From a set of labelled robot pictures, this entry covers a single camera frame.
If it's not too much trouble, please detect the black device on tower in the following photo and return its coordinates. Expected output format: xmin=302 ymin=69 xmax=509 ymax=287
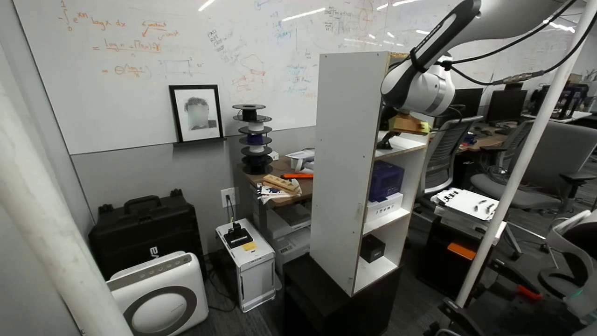
xmin=222 ymin=220 xmax=256 ymax=250

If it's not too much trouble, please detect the white wall outlet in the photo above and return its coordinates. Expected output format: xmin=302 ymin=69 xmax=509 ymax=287
xmin=218 ymin=186 xmax=237 ymax=209

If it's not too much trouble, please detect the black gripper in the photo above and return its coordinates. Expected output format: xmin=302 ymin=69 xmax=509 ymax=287
xmin=375 ymin=127 xmax=403 ymax=151

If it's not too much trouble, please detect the black stand under cabinet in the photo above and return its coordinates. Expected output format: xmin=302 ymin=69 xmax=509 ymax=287
xmin=282 ymin=252 xmax=403 ymax=336

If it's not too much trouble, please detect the black computer monitor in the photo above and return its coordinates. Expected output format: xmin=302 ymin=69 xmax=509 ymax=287
xmin=483 ymin=87 xmax=532 ymax=123
xmin=450 ymin=86 xmax=487 ymax=119

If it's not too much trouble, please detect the black framed portrait picture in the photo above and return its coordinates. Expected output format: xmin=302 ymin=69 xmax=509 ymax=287
xmin=168 ymin=84 xmax=226 ymax=145

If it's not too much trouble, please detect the white board with parts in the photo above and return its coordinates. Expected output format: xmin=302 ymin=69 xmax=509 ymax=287
xmin=429 ymin=185 xmax=500 ymax=224

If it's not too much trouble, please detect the large grey office chair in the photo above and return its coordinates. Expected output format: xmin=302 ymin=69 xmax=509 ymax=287
xmin=470 ymin=119 xmax=597 ymax=214

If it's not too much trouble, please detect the cluttered desk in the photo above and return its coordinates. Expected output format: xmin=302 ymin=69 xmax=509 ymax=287
xmin=239 ymin=147 xmax=317 ymax=263

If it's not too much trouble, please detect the black hard case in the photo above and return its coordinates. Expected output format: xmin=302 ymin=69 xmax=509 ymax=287
xmin=86 ymin=188 xmax=205 ymax=280

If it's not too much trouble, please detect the tan wrist camera mount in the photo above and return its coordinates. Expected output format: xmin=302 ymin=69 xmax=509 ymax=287
xmin=388 ymin=112 xmax=433 ymax=136

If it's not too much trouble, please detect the red handled tool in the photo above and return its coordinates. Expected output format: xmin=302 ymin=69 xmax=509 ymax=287
xmin=513 ymin=282 xmax=543 ymax=306

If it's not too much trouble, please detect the white round-grille air purifier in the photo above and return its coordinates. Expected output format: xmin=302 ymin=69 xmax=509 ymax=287
xmin=104 ymin=250 xmax=211 ymax=336

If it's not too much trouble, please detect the blue box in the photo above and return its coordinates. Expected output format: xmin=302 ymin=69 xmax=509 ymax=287
xmin=367 ymin=158 xmax=407 ymax=203

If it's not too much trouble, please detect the white open shelf cabinet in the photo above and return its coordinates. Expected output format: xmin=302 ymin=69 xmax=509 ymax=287
xmin=308 ymin=50 xmax=450 ymax=297

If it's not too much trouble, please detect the grey mesh office chair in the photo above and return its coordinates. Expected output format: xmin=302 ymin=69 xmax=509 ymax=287
xmin=422 ymin=114 xmax=485 ymax=196

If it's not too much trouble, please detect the whiteboard with writing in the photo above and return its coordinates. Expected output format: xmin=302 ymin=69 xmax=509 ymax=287
xmin=11 ymin=0 xmax=597 ymax=157

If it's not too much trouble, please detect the orange label plate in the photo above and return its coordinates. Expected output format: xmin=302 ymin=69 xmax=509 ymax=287
xmin=446 ymin=241 xmax=478 ymax=263

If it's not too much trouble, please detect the white pole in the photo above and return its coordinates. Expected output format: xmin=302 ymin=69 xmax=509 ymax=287
xmin=453 ymin=0 xmax=597 ymax=310
xmin=0 ymin=86 xmax=136 ymax=336

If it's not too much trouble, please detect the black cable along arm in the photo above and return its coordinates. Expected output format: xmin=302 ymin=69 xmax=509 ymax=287
xmin=435 ymin=0 xmax=597 ymax=87

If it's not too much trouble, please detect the small black box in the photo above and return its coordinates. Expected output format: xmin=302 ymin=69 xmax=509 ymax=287
xmin=358 ymin=233 xmax=388 ymax=265

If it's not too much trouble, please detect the stack of filament spools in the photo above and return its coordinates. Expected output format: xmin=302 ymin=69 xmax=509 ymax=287
xmin=231 ymin=102 xmax=276 ymax=177

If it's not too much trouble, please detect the white box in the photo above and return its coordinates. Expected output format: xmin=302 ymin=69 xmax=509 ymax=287
xmin=364 ymin=190 xmax=405 ymax=224

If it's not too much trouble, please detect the orange hand tool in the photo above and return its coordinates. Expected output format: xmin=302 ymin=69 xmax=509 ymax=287
xmin=280 ymin=170 xmax=315 ymax=183

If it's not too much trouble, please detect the white computer tower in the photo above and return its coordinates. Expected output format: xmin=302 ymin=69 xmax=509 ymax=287
xmin=214 ymin=216 xmax=278 ymax=313

